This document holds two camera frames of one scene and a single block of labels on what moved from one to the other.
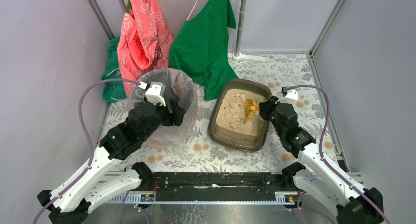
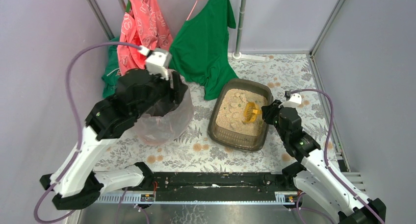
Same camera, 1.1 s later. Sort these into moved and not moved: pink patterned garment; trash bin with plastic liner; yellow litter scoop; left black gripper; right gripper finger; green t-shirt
Moved: left black gripper; yellow litter scoop
Not moved: pink patterned garment; trash bin with plastic liner; right gripper finger; green t-shirt
